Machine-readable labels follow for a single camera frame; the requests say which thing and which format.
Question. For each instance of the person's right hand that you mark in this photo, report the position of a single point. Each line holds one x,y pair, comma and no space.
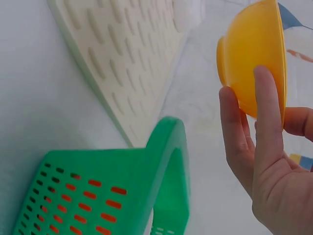
274,186

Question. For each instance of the green slotted plastic basket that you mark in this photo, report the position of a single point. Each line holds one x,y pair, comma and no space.
137,166

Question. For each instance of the person's right thumb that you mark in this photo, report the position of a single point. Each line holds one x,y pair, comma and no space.
299,123

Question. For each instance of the orange plastic item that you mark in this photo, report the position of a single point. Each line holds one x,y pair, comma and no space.
119,190

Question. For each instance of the yellow plastic bowl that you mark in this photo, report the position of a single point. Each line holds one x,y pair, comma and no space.
252,44

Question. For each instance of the white ridged draining mat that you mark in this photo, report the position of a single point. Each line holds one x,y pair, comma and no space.
117,61

